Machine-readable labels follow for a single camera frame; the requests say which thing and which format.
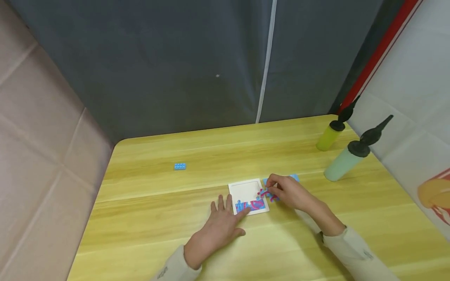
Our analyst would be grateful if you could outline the person's left hand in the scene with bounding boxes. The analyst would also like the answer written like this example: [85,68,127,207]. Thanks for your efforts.
[183,194,252,270]

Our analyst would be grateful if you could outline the person's right hand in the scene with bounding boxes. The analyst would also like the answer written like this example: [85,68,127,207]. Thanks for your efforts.
[266,174,321,221]

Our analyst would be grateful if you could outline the white square puzzle frame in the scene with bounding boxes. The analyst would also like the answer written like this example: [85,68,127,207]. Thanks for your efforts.
[228,178,271,216]

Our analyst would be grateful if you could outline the person's right forearm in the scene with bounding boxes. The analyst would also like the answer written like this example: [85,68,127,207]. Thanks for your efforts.
[297,206,401,281]

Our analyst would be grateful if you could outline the person's left forearm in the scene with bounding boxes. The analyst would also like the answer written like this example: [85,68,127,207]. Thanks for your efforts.
[149,243,209,281]

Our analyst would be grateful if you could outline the loose blue puzzle pieces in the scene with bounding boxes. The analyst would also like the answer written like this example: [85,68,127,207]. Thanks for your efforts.
[262,174,300,202]

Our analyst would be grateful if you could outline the assembled blue pink puzzle pieces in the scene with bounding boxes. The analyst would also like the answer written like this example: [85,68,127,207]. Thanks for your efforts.
[235,199,266,213]

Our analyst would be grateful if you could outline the pale green squeeze bottle black nozzle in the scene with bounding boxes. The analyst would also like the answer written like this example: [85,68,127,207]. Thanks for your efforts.
[323,114,394,183]

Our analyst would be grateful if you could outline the yellow squeeze bottle black nozzle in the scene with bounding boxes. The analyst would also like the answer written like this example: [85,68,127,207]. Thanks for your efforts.
[316,95,362,152]

